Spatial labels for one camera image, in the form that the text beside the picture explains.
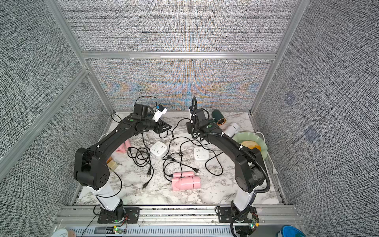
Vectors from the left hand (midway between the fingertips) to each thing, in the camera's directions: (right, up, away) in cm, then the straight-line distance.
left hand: (171, 124), depth 84 cm
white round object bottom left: (-46, -47, -21) cm, 69 cm away
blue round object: (+52, -45, -23) cm, 72 cm away
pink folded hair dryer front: (+10, -31, -4) cm, 32 cm away
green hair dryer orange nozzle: (+34, +2, +24) cm, 42 cm away
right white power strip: (+18, -19, +9) cm, 27 cm away
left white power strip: (-10, -16, +11) cm, 21 cm away
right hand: (+11, +3, +3) cm, 12 cm away
